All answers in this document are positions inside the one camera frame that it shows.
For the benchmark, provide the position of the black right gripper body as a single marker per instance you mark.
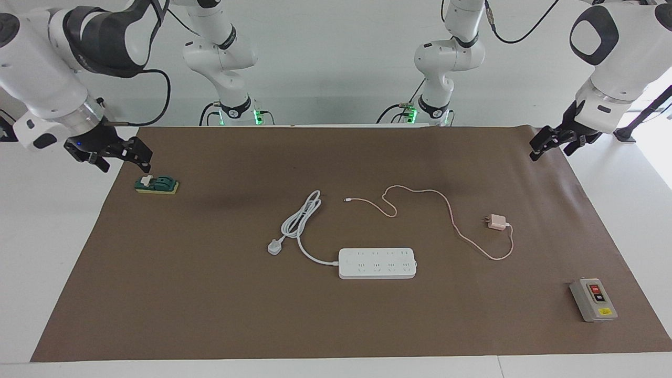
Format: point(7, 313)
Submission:
point(97, 143)

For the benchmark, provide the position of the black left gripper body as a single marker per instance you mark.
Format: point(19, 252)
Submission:
point(575, 131)

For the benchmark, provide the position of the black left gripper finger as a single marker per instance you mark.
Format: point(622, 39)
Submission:
point(546, 139)
point(575, 146)

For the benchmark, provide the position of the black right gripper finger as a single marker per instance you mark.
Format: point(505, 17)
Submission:
point(100, 163)
point(139, 149)

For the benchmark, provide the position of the pink charger adapter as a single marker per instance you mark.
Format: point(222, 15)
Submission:
point(497, 222)

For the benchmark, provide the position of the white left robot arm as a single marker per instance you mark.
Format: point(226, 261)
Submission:
point(625, 47)

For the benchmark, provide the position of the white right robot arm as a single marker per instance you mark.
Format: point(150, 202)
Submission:
point(47, 79)

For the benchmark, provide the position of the black stand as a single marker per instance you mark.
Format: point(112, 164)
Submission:
point(643, 113)
point(5, 131)

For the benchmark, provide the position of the brown table mat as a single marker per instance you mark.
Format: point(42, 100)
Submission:
point(210, 294)

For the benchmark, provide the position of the green knife switch yellow base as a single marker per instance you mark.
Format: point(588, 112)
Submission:
point(157, 184)

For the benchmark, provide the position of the grey on-off switch box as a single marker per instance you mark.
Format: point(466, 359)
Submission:
point(593, 299)

